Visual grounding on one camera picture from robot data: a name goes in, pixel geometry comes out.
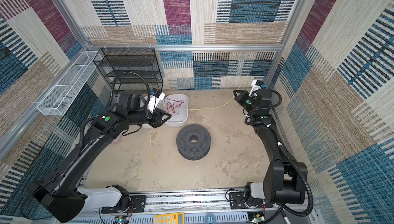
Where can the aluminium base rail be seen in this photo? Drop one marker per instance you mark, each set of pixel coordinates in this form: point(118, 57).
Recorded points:
point(227, 205)

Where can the blue tape roll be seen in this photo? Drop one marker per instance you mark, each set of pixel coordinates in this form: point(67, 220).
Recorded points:
point(210, 218)

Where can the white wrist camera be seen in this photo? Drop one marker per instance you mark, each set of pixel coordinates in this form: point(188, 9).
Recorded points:
point(256, 85)
point(156, 96)

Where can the aluminium corner post right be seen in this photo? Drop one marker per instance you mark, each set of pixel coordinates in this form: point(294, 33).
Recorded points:
point(294, 19)

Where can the yellow calculator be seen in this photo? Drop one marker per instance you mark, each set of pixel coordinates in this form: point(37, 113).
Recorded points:
point(172, 218)

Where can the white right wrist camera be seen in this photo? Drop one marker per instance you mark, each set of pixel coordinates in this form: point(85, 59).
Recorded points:
point(256, 85)

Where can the aluminium horizontal back rail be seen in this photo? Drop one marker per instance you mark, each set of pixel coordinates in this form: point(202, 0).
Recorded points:
point(196, 47)

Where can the aluminium corner post left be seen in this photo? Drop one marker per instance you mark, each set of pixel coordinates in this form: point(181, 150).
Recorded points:
point(72, 24)

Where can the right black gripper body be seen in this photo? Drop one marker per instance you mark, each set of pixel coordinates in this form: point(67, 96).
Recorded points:
point(248, 101)

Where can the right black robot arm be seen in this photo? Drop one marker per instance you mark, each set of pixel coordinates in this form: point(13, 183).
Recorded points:
point(285, 182)

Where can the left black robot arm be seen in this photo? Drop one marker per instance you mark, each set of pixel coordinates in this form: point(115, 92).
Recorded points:
point(58, 191)

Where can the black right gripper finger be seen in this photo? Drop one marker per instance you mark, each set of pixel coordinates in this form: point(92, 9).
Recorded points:
point(241, 93)
point(237, 98)

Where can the white tray with red cable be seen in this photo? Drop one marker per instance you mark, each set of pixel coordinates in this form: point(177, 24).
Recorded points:
point(177, 106)

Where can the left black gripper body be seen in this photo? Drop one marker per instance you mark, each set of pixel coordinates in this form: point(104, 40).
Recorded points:
point(156, 118)

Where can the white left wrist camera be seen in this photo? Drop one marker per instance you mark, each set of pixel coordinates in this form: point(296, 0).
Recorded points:
point(156, 96)

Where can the white wire mesh basket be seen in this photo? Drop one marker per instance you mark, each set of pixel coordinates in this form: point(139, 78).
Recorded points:
point(63, 94)

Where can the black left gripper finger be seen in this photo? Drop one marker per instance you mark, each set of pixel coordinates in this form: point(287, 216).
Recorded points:
point(164, 116)
point(159, 123)

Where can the aluminium corner post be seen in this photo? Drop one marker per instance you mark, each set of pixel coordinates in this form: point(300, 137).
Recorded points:
point(72, 24)
point(294, 19)

